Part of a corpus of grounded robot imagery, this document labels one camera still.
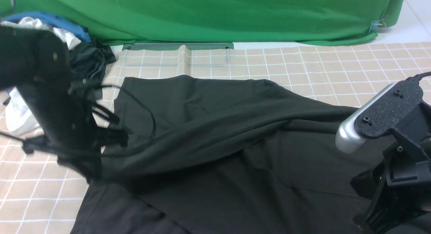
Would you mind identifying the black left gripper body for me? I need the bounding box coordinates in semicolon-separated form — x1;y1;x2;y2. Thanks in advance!
17;83;128;182

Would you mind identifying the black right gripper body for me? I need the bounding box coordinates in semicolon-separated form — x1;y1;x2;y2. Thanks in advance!
350;103;431;234

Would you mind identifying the dark gray long-sleeve top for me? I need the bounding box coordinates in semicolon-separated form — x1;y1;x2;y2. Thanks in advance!
71;75;394;234

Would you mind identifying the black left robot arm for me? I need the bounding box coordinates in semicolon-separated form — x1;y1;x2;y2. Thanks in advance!
1;26;128;182

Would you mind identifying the white crumpled shirt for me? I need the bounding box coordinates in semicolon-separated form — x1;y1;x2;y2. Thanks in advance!
1;16;81;136

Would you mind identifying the dark teal crumpled garment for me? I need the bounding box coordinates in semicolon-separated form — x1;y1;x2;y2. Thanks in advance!
69;39;117;86

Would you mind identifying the beige checkered tablecloth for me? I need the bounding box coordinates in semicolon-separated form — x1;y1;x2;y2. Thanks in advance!
1;42;430;234

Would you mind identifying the blue binder clip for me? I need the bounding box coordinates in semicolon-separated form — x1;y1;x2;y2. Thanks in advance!
368;19;387;33

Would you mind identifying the green backdrop cloth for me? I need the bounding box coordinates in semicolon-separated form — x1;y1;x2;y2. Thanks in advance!
1;0;404;46

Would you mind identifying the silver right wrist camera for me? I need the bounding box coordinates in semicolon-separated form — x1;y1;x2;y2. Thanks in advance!
335;77;430;153

